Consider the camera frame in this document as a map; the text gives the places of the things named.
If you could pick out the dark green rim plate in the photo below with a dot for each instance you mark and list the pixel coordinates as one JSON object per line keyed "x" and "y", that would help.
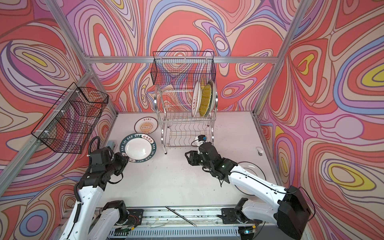
{"x": 138, "y": 148}

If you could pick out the orange sunburst plate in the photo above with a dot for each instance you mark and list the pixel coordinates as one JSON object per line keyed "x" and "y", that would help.
{"x": 146, "y": 125}
{"x": 196, "y": 98}

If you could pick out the white black-rim plate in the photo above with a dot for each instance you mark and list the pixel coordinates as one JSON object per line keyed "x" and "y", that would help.
{"x": 255, "y": 170}

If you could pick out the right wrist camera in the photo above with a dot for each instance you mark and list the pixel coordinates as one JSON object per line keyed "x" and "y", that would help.
{"x": 200, "y": 140}

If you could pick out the black wire basket left wall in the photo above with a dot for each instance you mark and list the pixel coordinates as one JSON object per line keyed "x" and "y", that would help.
{"x": 74, "y": 121}

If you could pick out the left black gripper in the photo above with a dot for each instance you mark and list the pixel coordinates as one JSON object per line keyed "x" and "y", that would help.
{"x": 123, "y": 160}

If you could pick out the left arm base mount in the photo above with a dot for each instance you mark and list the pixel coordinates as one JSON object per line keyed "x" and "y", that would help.
{"x": 132, "y": 218}

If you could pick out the yellow woven pattern plate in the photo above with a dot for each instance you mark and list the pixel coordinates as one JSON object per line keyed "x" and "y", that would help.
{"x": 205, "y": 99}

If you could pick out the small white clip object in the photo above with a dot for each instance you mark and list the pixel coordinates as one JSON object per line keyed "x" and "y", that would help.
{"x": 260, "y": 151}

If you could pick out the black wire basket wall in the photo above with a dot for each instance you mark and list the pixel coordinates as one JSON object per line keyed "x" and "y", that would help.
{"x": 183, "y": 69}
{"x": 74, "y": 121}

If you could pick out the light green flower plate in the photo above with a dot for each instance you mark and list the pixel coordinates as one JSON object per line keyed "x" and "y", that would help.
{"x": 213, "y": 97}

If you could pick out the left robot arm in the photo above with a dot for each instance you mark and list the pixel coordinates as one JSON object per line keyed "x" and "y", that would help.
{"x": 88, "y": 191}

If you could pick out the silver two-tier dish rack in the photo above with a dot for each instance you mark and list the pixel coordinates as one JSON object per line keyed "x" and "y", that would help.
{"x": 174, "y": 112}

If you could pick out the light blue sponge block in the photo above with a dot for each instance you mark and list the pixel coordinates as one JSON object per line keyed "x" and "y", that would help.
{"x": 111, "y": 144}

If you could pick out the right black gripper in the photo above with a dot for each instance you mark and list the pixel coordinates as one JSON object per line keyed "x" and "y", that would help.
{"x": 192, "y": 159}

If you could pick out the black wire basket back wall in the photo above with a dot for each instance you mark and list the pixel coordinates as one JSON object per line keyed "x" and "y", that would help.
{"x": 183, "y": 69}

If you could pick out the black thin rod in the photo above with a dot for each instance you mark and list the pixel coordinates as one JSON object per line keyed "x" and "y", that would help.
{"x": 182, "y": 217}

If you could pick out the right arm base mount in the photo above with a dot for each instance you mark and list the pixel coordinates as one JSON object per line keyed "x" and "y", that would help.
{"x": 232, "y": 216}

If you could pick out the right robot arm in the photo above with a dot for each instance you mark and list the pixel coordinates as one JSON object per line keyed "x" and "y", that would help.
{"x": 284, "y": 207}

